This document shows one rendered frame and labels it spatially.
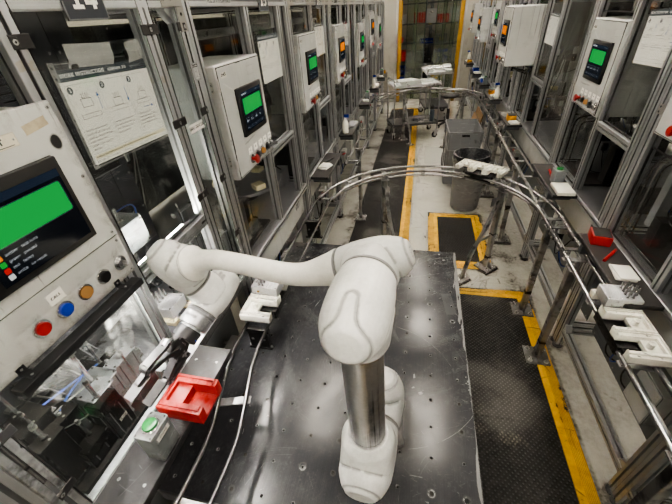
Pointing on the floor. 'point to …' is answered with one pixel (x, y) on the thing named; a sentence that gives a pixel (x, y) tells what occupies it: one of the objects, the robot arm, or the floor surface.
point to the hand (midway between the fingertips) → (144, 393)
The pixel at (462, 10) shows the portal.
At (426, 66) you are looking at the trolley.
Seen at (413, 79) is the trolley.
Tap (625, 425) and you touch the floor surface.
